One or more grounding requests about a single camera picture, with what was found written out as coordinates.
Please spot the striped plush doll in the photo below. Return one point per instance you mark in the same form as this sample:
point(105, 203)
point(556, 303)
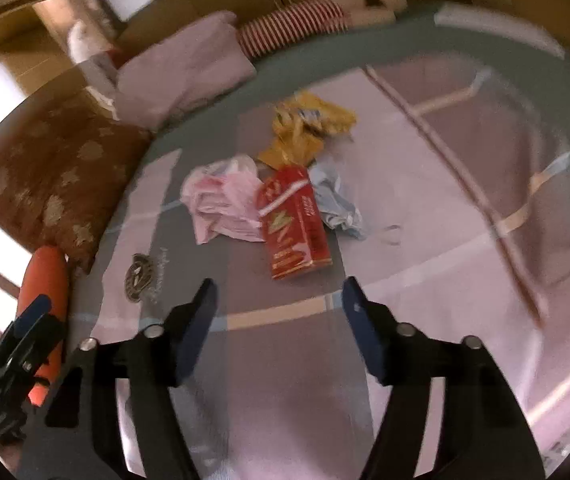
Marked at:
point(305, 19)

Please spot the green bed sheet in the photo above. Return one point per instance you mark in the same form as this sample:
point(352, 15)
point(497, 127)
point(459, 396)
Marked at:
point(542, 78)

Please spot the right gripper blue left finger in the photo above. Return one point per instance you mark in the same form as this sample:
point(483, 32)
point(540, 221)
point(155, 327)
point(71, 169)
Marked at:
point(76, 434)

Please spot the white flat board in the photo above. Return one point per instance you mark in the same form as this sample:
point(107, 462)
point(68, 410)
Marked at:
point(496, 23)

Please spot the plaid pink grey blanket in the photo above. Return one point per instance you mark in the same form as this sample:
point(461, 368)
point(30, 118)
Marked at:
point(464, 190)

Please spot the red cigarette box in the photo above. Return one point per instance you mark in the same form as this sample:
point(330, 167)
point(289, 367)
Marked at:
point(292, 226)

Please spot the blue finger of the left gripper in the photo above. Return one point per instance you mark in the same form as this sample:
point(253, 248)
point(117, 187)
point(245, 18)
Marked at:
point(27, 342)

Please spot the red floral brocade cushion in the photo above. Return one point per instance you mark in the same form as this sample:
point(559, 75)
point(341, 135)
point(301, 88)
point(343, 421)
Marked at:
point(62, 176)

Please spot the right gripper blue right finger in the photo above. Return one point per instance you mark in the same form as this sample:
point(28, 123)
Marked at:
point(483, 434)

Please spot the pink bed pillow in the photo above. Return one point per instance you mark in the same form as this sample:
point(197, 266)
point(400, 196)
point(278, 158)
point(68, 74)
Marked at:
point(200, 62)

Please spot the orange carrot plush pillow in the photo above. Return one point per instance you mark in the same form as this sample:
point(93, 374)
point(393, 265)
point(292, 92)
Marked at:
point(47, 282)

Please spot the pink paper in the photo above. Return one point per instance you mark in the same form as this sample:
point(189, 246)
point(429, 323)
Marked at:
point(221, 199)

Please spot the yellow snack bag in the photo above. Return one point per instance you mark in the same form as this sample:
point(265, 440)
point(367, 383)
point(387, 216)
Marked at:
point(301, 126)

